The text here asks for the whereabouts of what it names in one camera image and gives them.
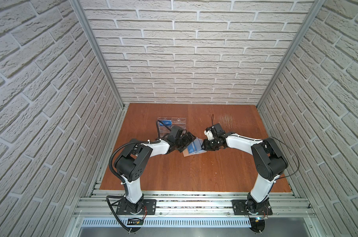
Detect tan leather card holder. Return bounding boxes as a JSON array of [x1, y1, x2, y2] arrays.
[[183, 138, 206, 157]]

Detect clear plastic organizer box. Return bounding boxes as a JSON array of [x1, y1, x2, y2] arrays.
[[156, 117, 187, 138]]

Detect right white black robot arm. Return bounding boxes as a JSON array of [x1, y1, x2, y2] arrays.
[[202, 130, 288, 214]]

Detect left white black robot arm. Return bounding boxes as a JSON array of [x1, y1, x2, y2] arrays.
[[108, 125, 196, 204]]

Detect blue item in box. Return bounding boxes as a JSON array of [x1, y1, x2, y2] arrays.
[[162, 120, 172, 126]]

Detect perforated metal vent strip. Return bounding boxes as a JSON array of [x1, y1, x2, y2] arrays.
[[82, 217, 251, 228]]

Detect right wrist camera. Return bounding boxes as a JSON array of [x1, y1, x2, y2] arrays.
[[204, 123, 225, 140]]

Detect right thin black cable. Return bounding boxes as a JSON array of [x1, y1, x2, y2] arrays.
[[232, 135, 301, 180]]

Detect left black corrugated cable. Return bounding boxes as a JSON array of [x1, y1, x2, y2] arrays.
[[105, 119, 174, 233]]

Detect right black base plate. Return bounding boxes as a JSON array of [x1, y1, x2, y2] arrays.
[[231, 199, 273, 216]]

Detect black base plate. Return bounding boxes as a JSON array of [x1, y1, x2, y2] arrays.
[[231, 199, 273, 216], [116, 198, 157, 215]]

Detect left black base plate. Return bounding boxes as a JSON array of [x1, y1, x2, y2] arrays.
[[116, 198, 157, 215]]

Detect aluminium rail frame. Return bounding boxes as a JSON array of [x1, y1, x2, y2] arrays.
[[65, 188, 324, 237]]

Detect left corner aluminium post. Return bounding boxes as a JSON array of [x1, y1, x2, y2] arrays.
[[71, 0, 125, 109]]

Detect corner aluminium post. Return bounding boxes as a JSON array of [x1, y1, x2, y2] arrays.
[[255, 0, 326, 109], [71, 0, 125, 109]]

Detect right corner aluminium post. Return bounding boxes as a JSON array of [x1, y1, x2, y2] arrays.
[[255, 0, 326, 109]]

